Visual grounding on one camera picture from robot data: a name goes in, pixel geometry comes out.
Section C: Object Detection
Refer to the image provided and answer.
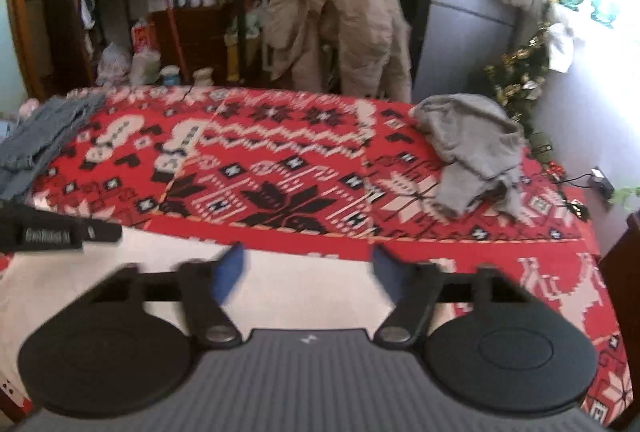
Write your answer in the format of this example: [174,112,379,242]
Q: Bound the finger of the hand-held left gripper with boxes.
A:
[82,222,123,244]

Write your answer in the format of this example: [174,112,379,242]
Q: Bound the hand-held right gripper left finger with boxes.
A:
[94,242,249,347]

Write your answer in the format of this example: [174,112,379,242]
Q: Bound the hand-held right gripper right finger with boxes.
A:
[371,243,538,347]

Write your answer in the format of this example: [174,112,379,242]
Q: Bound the cream knit vest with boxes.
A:
[0,226,453,393]

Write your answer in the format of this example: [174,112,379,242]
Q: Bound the blue denim jeans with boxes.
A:
[0,93,106,200]

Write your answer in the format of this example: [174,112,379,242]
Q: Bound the red patterned blanket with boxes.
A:
[0,84,631,428]

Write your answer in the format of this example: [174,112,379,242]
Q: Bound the crumpled grey shirt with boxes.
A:
[410,94,528,218]

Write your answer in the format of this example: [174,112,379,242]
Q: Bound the printed plastic bag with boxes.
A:
[95,43,133,88]

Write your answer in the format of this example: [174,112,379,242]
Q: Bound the white plastic bag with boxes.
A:
[130,49,162,85]

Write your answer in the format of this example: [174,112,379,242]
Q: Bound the red carton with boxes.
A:
[132,19,157,53]

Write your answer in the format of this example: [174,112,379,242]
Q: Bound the wooden drawer cabinet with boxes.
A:
[150,7,233,85]

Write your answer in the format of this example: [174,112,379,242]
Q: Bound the small tinsel tree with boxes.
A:
[482,32,551,133]

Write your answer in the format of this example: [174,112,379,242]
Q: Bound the black power adapter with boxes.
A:
[590,167,615,200]

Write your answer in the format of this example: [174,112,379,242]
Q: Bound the dark wooden stand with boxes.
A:
[597,211,640,430]

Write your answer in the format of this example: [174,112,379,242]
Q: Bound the silver refrigerator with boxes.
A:
[412,0,531,105]

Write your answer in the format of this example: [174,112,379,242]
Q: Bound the green plant sprig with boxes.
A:
[612,184,640,213]

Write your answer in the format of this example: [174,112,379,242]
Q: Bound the beige jacket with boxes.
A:
[263,0,413,103]

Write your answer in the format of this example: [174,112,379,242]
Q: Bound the white ribbon bow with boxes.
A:
[545,22,576,73]

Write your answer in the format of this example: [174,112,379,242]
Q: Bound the red broom handle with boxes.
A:
[165,0,188,85]

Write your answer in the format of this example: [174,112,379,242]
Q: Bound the wooden door frame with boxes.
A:
[10,0,51,100]

